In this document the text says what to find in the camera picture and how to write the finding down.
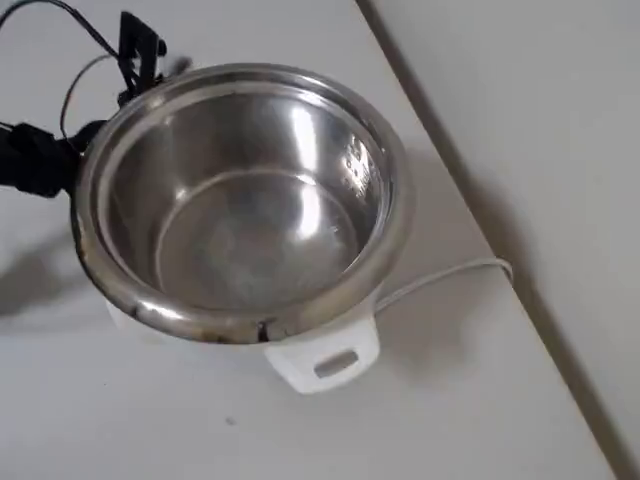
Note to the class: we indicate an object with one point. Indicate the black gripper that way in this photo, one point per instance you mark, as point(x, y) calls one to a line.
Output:
point(136, 59)

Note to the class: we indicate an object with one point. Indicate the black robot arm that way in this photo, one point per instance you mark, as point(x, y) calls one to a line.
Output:
point(30, 160)

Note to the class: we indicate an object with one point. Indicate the white rice cooker body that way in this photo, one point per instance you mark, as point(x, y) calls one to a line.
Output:
point(295, 365)

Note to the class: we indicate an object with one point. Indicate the steel inner pot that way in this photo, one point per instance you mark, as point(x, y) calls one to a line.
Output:
point(240, 225)

